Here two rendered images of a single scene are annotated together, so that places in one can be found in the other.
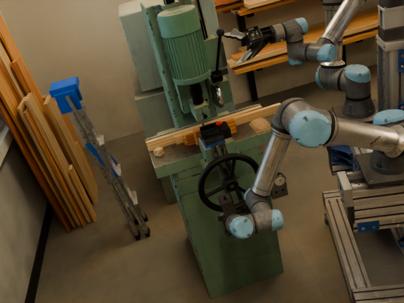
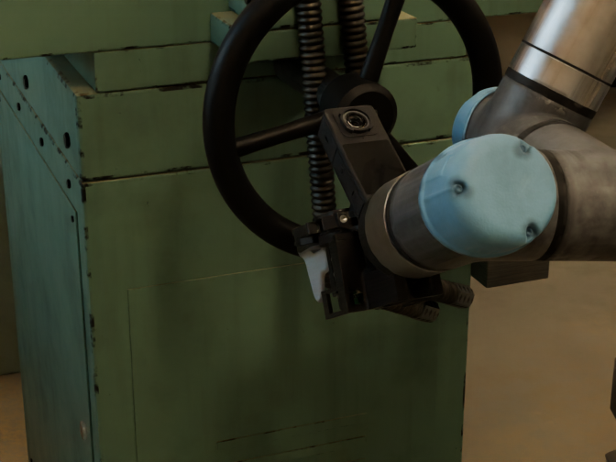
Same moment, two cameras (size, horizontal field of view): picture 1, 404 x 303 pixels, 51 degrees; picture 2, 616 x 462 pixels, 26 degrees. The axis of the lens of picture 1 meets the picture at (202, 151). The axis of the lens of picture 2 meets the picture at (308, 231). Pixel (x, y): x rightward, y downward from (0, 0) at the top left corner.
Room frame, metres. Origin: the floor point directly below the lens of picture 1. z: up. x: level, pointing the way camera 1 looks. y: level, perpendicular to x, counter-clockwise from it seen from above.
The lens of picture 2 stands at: (0.44, 0.23, 1.15)
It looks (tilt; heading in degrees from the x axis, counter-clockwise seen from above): 22 degrees down; 346
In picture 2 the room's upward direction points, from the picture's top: straight up
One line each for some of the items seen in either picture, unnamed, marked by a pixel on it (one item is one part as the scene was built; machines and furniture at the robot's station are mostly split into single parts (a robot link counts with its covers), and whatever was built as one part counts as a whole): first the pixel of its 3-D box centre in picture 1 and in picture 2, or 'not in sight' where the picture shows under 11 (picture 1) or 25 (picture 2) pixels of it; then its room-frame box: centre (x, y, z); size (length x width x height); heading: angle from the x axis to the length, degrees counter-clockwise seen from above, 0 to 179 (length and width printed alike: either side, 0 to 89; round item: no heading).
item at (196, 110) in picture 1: (199, 109); not in sight; (1.90, -0.04, 1.03); 0.14 x 0.07 x 0.09; 7
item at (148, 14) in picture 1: (181, 68); not in sight; (2.17, 0.00, 1.16); 0.22 x 0.22 x 0.72; 7
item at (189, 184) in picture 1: (206, 148); (207, 51); (2.00, -0.03, 0.76); 0.57 x 0.45 x 0.09; 7
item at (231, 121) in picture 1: (214, 131); not in sight; (1.82, -0.08, 0.94); 0.20 x 0.02 x 0.08; 97
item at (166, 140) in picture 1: (205, 127); not in sight; (1.90, -0.05, 0.92); 0.60 x 0.02 x 0.05; 97
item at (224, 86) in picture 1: (220, 91); not in sight; (2.09, -0.17, 1.02); 0.09 x 0.07 x 0.12; 97
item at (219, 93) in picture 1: (217, 96); not in sight; (2.03, -0.15, 1.02); 0.12 x 0.03 x 0.12; 7
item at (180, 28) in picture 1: (184, 45); not in sight; (1.88, -0.04, 1.35); 0.18 x 0.18 x 0.31
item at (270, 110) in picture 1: (228, 123); not in sight; (1.90, -0.16, 0.92); 0.55 x 0.02 x 0.04; 97
